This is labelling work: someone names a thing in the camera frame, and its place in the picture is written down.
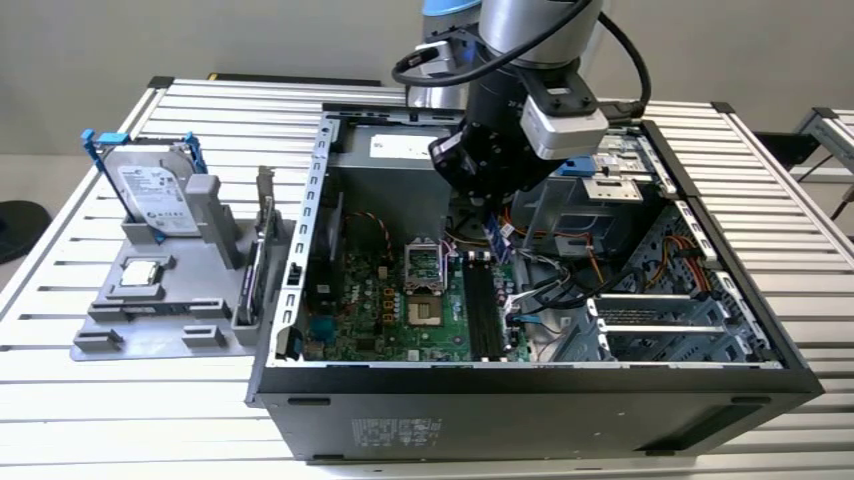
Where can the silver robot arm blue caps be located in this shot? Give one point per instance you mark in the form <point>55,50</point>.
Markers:
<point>534,30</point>

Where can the blue plastic drive latch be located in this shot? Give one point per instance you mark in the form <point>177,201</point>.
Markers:
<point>580,167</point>

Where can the grey power supply unit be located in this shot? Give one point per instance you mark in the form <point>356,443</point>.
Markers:
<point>393,195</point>

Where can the CPU socket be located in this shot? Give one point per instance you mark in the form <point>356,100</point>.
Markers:
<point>427,310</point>

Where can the silver expansion slot cover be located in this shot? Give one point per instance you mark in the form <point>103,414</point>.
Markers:
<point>640,298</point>
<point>660,329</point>

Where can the green motherboard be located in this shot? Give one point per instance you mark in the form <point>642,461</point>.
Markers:
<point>434,345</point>

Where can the graphics card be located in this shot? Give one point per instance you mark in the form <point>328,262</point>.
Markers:
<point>255,270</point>

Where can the blue port block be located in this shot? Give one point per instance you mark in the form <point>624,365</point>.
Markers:
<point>321,330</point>

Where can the slatted metal side table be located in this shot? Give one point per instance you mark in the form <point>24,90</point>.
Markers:
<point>834,125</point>

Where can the grey parts rack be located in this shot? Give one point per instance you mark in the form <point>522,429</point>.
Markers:
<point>193,285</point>

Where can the hard disk in blue carrier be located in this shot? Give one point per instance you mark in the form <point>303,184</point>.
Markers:
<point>149,195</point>

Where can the black open PC case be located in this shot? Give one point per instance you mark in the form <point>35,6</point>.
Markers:
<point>467,425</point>

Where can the silver CPU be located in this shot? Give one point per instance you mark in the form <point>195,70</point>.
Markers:
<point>139,272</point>

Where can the black round base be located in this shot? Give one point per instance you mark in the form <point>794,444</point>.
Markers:
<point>20,235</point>

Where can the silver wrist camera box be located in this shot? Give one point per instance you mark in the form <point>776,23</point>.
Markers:
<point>567,135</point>
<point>440,57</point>

